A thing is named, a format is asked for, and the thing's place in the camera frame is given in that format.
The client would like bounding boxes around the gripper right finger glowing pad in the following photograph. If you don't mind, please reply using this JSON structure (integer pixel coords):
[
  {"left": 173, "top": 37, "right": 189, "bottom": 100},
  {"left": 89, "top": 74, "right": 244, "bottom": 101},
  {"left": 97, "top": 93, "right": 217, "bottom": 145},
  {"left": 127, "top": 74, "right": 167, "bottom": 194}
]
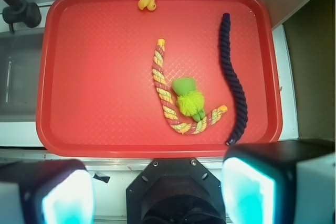
[{"left": 221, "top": 140, "right": 335, "bottom": 223}]

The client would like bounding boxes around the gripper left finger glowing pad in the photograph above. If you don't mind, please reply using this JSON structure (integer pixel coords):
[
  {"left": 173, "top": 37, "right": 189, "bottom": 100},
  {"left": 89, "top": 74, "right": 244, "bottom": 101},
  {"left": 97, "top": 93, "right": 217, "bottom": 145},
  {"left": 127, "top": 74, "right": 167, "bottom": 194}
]
[{"left": 1, "top": 159, "right": 95, "bottom": 223}]

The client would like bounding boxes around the black tape scrap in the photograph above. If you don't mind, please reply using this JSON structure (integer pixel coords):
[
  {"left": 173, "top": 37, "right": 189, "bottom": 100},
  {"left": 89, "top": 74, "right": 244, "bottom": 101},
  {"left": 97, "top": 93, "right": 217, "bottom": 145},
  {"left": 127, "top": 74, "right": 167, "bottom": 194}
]
[{"left": 93, "top": 173, "right": 110, "bottom": 184}]

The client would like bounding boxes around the green plush toy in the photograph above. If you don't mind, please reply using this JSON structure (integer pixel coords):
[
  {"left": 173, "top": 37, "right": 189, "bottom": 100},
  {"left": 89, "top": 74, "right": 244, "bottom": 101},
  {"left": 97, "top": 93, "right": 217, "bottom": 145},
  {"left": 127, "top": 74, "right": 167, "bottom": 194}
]
[{"left": 172, "top": 77, "right": 205, "bottom": 122}]

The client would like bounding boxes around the steel sink basin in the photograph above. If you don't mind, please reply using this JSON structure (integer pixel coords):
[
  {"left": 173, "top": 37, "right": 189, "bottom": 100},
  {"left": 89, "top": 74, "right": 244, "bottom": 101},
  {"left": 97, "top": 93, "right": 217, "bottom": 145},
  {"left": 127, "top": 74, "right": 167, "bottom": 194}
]
[{"left": 1, "top": 28, "right": 44, "bottom": 122}]

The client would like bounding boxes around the red plastic tray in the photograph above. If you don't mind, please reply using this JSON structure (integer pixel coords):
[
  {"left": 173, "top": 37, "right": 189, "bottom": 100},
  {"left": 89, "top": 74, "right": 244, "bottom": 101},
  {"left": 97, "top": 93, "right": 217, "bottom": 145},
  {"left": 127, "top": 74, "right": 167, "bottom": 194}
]
[{"left": 36, "top": 0, "right": 282, "bottom": 158}]

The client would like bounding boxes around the black faucet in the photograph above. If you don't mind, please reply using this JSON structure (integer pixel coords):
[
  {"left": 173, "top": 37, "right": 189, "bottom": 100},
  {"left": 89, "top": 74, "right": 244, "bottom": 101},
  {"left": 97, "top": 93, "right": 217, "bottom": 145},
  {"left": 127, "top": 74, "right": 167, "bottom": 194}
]
[{"left": 2, "top": 0, "right": 42, "bottom": 35}]

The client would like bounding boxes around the yellow rubber duck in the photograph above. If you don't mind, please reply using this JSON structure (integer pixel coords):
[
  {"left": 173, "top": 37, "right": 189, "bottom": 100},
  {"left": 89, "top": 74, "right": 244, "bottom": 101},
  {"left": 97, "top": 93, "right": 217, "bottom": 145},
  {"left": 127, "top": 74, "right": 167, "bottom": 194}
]
[{"left": 138, "top": 0, "right": 157, "bottom": 11}]

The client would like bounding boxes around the multicolour twisted rope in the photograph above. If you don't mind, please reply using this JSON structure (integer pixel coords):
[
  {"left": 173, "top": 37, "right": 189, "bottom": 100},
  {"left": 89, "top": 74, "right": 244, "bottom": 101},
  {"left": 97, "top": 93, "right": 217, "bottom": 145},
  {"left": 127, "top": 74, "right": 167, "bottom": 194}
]
[{"left": 152, "top": 38, "right": 228, "bottom": 135}]

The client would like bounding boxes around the dark blue rope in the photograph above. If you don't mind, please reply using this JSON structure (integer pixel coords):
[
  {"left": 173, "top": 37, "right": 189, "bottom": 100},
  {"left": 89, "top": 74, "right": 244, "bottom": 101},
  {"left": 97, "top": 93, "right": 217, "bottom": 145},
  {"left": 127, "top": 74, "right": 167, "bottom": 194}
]
[{"left": 218, "top": 13, "right": 249, "bottom": 146}]

